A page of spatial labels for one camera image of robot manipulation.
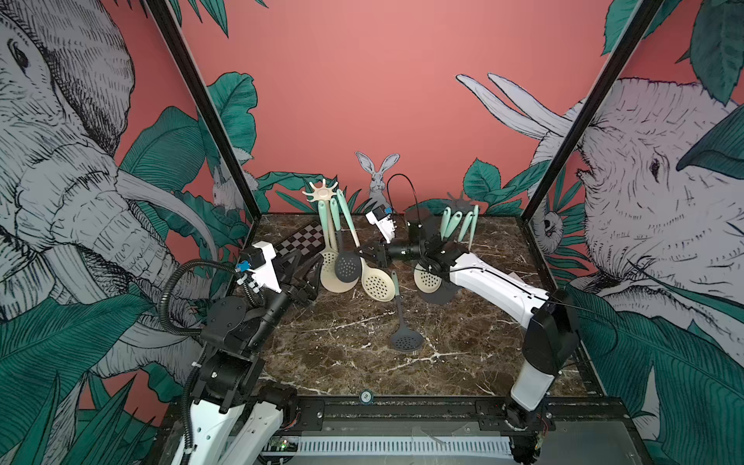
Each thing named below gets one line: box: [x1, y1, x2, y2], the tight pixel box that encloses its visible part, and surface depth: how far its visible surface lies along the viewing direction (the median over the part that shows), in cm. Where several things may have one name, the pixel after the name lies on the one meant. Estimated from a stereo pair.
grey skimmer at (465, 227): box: [456, 211, 474, 248], surface depth 71 cm
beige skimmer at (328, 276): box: [317, 199, 360, 293], surface depth 90 cm
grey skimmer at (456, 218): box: [443, 210, 464, 248], surface depth 70 cm
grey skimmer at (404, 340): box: [389, 270, 425, 353], surface depth 90 cm
